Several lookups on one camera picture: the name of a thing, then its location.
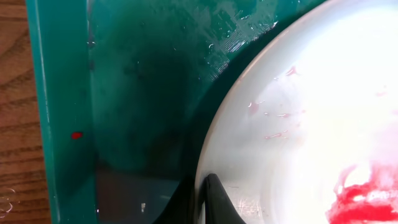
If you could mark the light blue plate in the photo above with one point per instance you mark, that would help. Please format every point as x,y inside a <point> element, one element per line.
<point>308,133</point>

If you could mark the teal plastic tray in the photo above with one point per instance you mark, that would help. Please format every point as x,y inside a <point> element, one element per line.
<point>127,90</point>

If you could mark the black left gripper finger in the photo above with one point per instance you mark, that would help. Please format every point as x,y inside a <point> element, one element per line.
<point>218,207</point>

